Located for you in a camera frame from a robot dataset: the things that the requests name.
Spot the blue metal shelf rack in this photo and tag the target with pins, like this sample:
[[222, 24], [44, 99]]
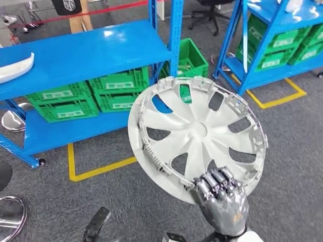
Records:
[[88, 50], [265, 10]]

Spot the black left robot foot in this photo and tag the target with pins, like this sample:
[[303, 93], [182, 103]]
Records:
[[96, 222]]

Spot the black round stand base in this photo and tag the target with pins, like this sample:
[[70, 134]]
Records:
[[4, 177]]

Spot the white plastic car part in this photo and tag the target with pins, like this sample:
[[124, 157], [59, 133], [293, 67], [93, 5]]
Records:
[[293, 5], [15, 68]]

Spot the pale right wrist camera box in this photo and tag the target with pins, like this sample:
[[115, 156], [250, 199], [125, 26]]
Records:
[[167, 237]]

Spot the chrome round stand base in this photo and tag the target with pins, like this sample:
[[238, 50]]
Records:
[[12, 120], [214, 63], [10, 217]]

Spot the grey plastic wheel hubcap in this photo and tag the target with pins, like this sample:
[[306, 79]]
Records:
[[199, 130]]

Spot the black office chair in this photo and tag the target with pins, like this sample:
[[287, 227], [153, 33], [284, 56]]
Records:
[[210, 13]]

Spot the red barrier tape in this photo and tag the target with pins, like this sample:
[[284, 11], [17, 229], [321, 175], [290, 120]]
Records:
[[100, 11]]

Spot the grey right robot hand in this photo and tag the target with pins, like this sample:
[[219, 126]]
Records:
[[224, 210]]

